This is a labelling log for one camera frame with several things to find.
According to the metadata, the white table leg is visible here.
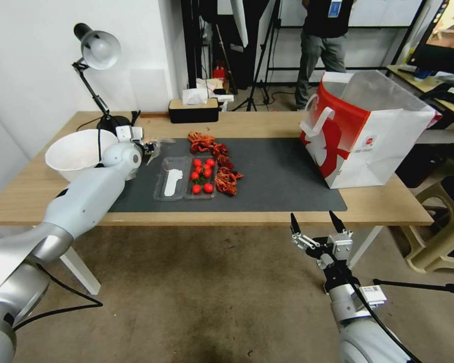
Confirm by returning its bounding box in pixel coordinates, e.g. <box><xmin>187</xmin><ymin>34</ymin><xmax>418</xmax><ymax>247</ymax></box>
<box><xmin>346</xmin><ymin>225</ymin><xmax>385</xmax><ymax>270</ymax></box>
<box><xmin>59</xmin><ymin>249</ymin><xmax>101</xmax><ymax>296</ymax></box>

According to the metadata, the black tripod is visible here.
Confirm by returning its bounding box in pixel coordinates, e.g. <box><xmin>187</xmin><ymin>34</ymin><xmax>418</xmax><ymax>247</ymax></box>
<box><xmin>232</xmin><ymin>0</ymin><xmax>282</xmax><ymax>112</ymax></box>

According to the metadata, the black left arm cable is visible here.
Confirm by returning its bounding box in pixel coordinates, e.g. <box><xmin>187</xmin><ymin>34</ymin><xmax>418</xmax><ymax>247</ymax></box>
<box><xmin>11</xmin><ymin>261</ymin><xmax>103</xmax><ymax>330</ymax></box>

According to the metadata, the black wood-lidded tissue box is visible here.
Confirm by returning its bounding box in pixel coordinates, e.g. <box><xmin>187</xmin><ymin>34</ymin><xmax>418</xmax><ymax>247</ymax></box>
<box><xmin>168</xmin><ymin>97</ymin><xmax>220</xmax><ymax>125</ymax></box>

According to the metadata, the beige plastic stool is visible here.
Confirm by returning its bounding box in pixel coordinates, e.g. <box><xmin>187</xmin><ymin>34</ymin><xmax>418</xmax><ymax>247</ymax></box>
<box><xmin>404</xmin><ymin>180</ymin><xmax>454</xmax><ymax>274</ymax></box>

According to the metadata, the black monitor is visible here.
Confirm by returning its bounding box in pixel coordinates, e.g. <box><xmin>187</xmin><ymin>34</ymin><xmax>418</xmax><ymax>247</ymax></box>
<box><xmin>413</xmin><ymin>0</ymin><xmax>454</xmax><ymax>73</ymax></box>

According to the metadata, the crumpled clear plastic wrapper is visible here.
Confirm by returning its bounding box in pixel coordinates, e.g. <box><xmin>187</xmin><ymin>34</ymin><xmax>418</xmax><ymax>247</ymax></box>
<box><xmin>146</xmin><ymin>136</ymin><xmax>177</xmax><ymax>166</ymax></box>

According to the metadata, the red white delivery bag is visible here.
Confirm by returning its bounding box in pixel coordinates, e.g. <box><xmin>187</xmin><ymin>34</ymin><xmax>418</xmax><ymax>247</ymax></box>
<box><xmin>299</xmin><ymin>69</ymin><xmax>444</xmax><ymax>190</ymax></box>

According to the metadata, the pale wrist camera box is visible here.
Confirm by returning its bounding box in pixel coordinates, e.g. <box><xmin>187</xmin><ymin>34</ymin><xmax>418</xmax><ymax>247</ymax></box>
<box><xmin>328</xmin><ymin>232</ymin><xmax>354</xmax><ymax>262</ymax></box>

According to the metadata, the black metal rack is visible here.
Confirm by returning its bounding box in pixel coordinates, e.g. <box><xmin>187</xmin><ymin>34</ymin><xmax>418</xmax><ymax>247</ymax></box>
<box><xmin>180</xmin><ymin>0</ymin><xmax>215</xmax><ymax>91</ymax></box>

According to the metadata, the background desk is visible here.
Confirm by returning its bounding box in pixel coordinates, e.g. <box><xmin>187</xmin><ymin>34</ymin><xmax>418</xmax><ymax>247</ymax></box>
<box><xmin>385</xmin><ymin>64</ymin><xmax>454</xmax><ymax>131</ymax></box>

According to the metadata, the white cardboard box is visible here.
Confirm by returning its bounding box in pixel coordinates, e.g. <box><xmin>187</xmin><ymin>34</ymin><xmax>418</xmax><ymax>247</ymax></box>
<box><xmin>195</xmin><ymin>77</ymin><xmax>235</xmax><ymax>112</ymax></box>

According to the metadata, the black rod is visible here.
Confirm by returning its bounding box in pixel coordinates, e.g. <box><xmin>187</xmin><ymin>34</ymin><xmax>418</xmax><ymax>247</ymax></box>
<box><xmin>373</xmin><ymin>278</ymin><xmax>454</xmax><ymax>297</ymax></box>

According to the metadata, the dark grey table mat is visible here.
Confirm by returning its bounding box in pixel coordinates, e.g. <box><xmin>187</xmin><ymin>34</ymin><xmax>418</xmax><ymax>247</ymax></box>
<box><xmin>107</xmin><ymin>137</ymin><xmax>349</xmax><ymax>214</ymax></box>

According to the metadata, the person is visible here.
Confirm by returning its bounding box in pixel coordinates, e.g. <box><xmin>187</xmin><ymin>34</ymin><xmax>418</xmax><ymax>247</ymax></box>
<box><xmin>295</xmin><ymin>0</ymin><xmax>356</xmax><ymax>111</ymax></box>

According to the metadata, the clear disposable takeout box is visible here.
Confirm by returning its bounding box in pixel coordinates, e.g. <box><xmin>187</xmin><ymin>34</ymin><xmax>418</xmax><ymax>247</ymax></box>
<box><xmin>152</xmin><ymin>155</ymin><xmax>218</xmax><ymax>202</ymax></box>

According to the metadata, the white sticker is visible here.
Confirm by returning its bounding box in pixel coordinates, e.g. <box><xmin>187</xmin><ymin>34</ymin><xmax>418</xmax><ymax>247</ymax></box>
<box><xmin>163</xmin><ymin>169</ymin><xmax>185</xmax><ymax>198</ymax></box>

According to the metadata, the white tissue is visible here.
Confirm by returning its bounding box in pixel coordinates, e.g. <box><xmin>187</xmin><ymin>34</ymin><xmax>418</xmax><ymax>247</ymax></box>
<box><xmin>181</xmin><ymin>87</ymin><xmax>210</xmax><ymax>106</ymax></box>

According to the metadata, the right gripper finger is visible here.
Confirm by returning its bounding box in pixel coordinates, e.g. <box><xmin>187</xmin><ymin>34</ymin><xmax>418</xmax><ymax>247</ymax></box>
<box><xmin>328</xmin><ymin>210</ymin><xmax>355</xmax><ymax>243</ymax></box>
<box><xmin>290</xmin><ymin>212</ymin><xmax>321</xmax><ymax>255</ymax></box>

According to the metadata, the white bowl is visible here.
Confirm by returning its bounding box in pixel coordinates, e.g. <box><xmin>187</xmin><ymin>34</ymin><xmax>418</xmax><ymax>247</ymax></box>
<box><xmin>45</xmin><ymin>129</ymin><xmax>120</xmax><ymax>184</ymax></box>

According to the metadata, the black desk lamp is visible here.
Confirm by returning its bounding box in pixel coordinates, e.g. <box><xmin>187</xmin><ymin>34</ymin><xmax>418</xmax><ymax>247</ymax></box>
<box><xmin>71</xmin><ymin>22</ymin><xmax>142</xmax><ymax>133</ymax></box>

